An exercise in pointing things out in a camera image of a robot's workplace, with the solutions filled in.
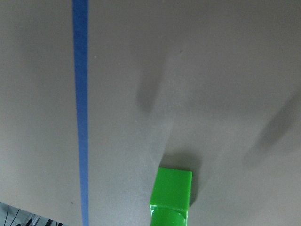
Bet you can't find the green toy block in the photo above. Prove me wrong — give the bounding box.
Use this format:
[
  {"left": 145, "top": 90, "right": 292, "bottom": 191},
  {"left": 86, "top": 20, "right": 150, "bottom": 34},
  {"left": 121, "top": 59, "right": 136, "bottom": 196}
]
[{"left": 150, "top": 167, "right": 192, "bottom": 226}]

